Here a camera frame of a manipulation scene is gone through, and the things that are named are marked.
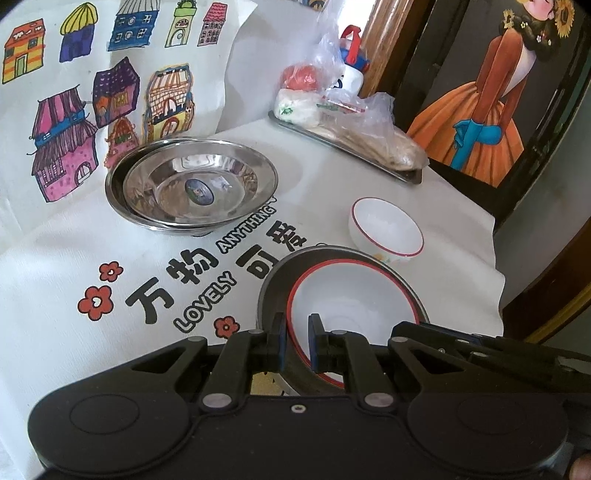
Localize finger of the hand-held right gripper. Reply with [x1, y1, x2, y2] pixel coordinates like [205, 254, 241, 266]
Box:
[390, 320, 504, 370]

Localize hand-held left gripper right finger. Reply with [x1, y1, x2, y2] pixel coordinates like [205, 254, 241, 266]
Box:
[308, 313, 446, 411]

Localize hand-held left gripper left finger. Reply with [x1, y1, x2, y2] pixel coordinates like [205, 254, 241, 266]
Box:
[131, 313, 287, 411]

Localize white ceramic bowl red rim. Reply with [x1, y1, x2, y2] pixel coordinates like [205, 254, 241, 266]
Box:
[348, 198, 424, 265]
[287, 261, 421, 387]

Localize stainless steel bowl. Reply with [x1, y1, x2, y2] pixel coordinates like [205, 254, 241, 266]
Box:
[256, 244, 424, 398]

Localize stainless steel plate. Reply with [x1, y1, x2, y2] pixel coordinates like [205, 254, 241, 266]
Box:
[122, 141, 279, 229]

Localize stainless steel basins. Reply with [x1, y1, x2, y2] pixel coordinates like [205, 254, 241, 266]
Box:
[105, 137, 273, 237]

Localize stainless steel tray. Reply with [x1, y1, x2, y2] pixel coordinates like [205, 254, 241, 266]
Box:
[269, 111, 423, 184]

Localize flatbread in plastic bag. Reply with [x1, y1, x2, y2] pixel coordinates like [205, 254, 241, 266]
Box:
[314, 91, 428, 171]

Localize white printed tablecloth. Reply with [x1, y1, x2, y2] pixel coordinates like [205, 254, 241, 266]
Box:
[0, 115, 506, 480]

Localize orange dress girl poster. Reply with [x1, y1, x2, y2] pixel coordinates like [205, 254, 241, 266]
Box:
[406, 0, 578, 188]

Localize white buns in bag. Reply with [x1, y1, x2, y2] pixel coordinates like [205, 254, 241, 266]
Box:
[274, 88, 322, 127]

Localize red tomato in bag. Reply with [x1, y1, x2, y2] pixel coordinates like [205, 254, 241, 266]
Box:
[283, 64, 320, 94]

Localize white bottle blue lid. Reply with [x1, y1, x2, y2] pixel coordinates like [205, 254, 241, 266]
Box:
[330, 25, 371, 96]

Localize wooden door frame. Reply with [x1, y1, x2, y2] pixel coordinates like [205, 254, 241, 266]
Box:
[358, 0, 437, 100]

